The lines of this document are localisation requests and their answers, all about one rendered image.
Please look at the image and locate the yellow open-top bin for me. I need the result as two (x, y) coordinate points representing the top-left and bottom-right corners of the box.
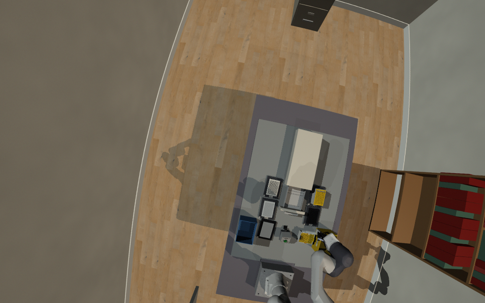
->
(312, 228), (337, 255)

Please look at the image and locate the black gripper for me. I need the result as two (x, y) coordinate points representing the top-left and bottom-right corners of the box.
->
(316, 229), (327, 247)

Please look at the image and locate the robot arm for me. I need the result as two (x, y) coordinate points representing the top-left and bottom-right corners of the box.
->
(265, 233), (354, 303)

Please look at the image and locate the blue open-top bin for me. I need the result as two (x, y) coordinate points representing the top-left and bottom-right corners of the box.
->
(235, 215), (257, 245)

